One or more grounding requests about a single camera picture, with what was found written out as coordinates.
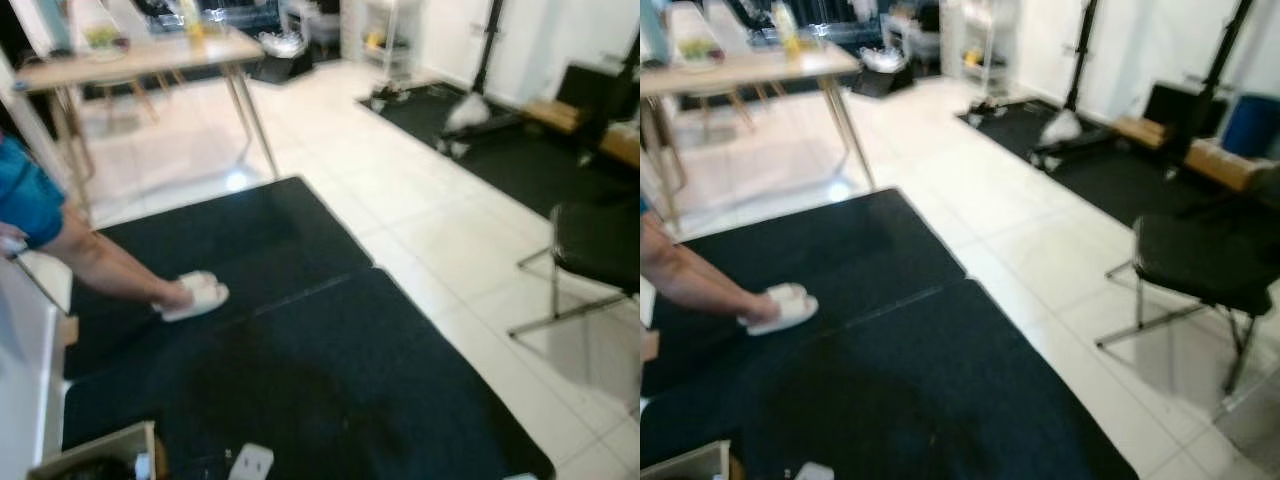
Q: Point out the person in blue shorts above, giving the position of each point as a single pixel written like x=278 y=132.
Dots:
x=100 y=260
x=700 y=275

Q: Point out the black tripod stand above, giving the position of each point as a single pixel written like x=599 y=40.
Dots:
x=1228 y=60
x=490 y=45
x=1082 y=50

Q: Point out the wooden bench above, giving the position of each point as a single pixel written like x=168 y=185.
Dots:
x=1215 y=160
x=555 y=115

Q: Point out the white plastic bag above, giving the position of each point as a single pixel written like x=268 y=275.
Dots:
x=283 y=44
x=885 y=58

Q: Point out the black box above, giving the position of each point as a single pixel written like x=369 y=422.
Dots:
x=585 y=90
x=1180 y=105

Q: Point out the light wooden dining table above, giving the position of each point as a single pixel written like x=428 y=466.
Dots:
x=750 y=72
x=130 y=55

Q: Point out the black floor mat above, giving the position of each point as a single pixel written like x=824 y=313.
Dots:
x=820 y=250
x=1120 y=180
x=930 y=400
x=230 y=240
x=330 y=390
x=530 y=165

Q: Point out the beige slipper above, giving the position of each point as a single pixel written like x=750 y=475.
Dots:
x=785 y=291
x=790 y=312
x=195 y=279
x=200 y=298

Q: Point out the white shelf rack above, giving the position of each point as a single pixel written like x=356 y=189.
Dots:
x=985 y=55
x=385 y=40

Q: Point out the black folding chair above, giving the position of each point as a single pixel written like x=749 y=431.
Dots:
x=1200 y=250
x=595 y=240

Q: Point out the white cloth lump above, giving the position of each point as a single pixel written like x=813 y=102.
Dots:
x=467 y=113
x=1062 y=128

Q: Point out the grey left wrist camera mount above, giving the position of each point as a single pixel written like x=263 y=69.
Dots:
x=814 y=472
x=250 y=463

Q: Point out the blue barrel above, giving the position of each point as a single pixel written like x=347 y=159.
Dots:
x=1252 y=125

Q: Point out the black floor bag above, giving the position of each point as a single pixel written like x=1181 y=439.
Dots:
x=880 y=83
x=280 y=70

